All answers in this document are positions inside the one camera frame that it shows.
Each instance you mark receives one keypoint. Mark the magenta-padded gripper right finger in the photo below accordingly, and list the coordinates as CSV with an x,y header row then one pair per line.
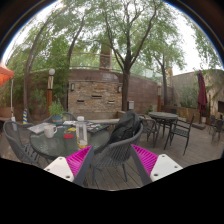
x,y
145,160

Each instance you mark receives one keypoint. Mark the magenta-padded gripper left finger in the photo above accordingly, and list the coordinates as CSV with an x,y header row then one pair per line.
x,y
78,161

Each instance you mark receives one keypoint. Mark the clear plastic drink bottle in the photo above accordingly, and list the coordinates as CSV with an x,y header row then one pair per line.
x,y
81,133

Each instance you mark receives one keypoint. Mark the flat round red coaster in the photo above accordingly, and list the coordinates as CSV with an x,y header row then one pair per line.
x,y
68,136

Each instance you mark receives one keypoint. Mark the grey woven patio chair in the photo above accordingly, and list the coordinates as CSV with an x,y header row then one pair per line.
x,y
70,116
16,140
116,153
149,126

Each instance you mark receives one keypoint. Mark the yellow sticker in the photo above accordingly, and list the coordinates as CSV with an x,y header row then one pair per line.
x,y
71,129

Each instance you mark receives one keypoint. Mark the black backpack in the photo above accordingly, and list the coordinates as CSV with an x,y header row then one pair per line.
x,y
125,128

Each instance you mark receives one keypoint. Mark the white flat booklet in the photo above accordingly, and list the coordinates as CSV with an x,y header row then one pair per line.
x,y
69,123

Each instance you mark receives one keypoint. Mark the white ceramic mug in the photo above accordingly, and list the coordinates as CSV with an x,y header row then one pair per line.
x,y
49,131

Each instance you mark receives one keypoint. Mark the black slatted patio chair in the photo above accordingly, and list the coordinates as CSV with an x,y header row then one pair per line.
x,y
181,131

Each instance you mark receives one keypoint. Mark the round glass patio table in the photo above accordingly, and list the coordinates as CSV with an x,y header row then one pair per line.
x,y
163,116

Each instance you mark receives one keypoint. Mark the silver laptop with stickers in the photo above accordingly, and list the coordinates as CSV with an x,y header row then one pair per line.
x,y
37,128

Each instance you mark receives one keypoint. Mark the green plant in blue pot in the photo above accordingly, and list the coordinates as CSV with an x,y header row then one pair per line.
x,y
56,110

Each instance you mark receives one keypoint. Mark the blue yellow striped bollard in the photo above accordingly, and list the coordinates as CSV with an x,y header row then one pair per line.
x,y
25,116

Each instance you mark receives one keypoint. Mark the tall dark-trunked tree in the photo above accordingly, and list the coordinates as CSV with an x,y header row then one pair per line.
x,y
125,90

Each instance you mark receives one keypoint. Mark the dark patio chair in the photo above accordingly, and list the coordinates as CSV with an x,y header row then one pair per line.
x,y
218,128

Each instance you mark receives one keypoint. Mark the closed maroon patio umbrella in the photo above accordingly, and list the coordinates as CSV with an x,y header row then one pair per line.
x,y
202,93

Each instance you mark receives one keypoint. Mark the leaning slender tree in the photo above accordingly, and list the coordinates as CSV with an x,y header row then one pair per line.
x,y
28,73

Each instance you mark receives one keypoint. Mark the orange canopy with white pole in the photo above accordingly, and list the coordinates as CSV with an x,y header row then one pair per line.
x,y
5,75

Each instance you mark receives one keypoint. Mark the grey wall box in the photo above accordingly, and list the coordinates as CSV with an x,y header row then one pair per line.
x,y
131,105

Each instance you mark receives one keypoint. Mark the black wall lamp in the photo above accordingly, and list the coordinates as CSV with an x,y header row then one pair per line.
x,y
119,89
72,87

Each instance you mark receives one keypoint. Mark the globe lamp post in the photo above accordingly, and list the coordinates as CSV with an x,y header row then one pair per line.
x,y
50,90

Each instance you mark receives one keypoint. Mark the thin tree by wall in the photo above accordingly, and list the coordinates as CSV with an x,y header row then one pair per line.
x,y
165,83

